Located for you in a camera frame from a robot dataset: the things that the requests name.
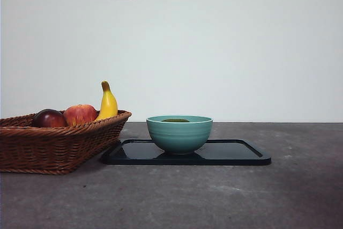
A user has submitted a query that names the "teal ceramic bowl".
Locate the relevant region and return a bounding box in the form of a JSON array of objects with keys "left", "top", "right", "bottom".
[{"left": 146, "top": 115, "right": 214, "bottom": 156}]

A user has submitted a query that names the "yellow banana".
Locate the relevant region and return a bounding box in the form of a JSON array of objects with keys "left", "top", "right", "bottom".
[{"left": 94, "top": 80, "right": 118, "bottom": 121}]

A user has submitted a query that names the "black rectangular tray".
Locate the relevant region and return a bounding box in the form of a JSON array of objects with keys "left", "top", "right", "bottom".
[{"left": 100, "top": 138, "right": 272, "bottom": 166}]

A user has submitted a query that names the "red yellow apple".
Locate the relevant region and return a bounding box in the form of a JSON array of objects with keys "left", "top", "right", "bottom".
[{"left": 63, "top": 104, "right": 98, "bottom": 127}]

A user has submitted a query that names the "dark red plum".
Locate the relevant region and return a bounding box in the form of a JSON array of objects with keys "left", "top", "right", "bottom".
[{"left": 32, "top": 108, "right": 68, "bottom": 128}]

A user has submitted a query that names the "brown woven wicker basket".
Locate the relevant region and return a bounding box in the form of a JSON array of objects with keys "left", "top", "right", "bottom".
[{"left": 0, "top": 109, "right": 132, "bottom": 175}]

